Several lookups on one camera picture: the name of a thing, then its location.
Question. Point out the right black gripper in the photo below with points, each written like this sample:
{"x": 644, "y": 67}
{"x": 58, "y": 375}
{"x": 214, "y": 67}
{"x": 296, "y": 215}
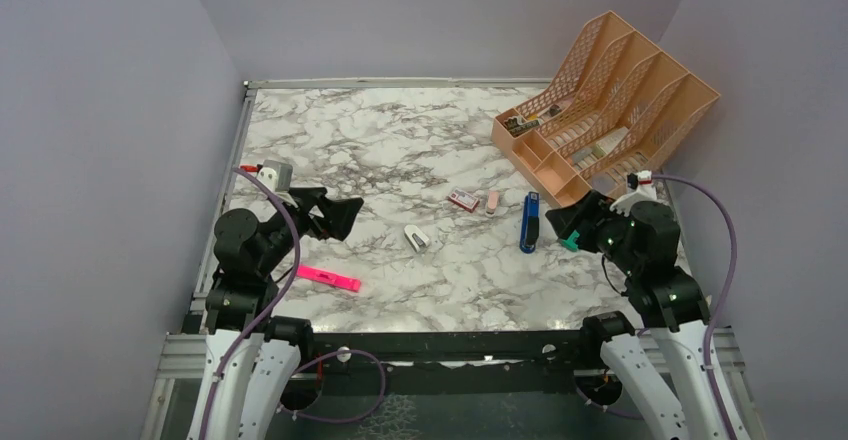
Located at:
{"x": 566, "y": 220}

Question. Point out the white stapler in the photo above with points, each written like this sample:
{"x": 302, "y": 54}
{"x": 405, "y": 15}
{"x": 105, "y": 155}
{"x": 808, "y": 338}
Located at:
{"x": 417, "y": 239}

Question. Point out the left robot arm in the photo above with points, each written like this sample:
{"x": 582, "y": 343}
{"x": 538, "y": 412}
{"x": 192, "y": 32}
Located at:
{"x": 250, "y": 354}

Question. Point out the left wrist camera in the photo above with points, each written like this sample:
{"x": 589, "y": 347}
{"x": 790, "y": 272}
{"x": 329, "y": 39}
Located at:
{"x": 276, "y": 176}

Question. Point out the orange mesh file organizer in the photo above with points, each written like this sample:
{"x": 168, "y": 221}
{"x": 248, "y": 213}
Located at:
{"x": 618, "y": 104}

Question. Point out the green grey eraser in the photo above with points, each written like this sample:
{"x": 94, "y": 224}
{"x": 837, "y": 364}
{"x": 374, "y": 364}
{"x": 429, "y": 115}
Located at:
{"x": 571, "y": 243}

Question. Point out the red white staple box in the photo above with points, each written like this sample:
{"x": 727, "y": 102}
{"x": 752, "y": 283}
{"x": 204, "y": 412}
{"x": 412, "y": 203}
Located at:
{"x": 464, "y": 200}

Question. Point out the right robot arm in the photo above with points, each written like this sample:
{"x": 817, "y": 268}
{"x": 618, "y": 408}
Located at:
{"x": 693, "y": 401}

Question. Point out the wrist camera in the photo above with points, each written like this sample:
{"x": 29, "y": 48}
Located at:
{"x": 276, "y": 176}
{"x": 640, "y": 188}

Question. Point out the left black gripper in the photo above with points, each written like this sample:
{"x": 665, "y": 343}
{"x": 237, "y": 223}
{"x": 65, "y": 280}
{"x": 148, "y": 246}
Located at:
{"x": 338, "y": 215}

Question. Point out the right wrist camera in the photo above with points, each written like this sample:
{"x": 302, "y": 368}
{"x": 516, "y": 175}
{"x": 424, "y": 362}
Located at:
{"x": 640, "y": 188}

